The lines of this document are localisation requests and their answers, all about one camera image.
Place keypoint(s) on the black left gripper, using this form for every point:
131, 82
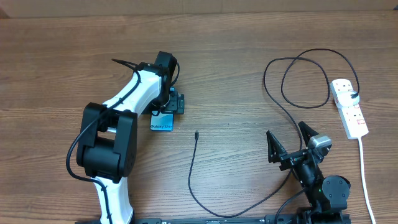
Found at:
175, 103

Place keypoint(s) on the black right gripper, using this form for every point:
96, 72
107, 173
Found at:
276, 152

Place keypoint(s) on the blue Samsung Galaxy smartphone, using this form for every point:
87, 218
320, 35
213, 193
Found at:
162, 122

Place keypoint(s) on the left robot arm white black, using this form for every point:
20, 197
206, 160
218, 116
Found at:
107, 143

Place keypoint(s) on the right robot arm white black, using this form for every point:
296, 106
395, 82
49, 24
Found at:
327, 196

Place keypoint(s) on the white charger plug adapter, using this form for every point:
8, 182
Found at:
346, 98

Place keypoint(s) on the white power strip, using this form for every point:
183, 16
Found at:
351, 117

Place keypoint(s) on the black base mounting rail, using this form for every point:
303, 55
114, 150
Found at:
214, 220

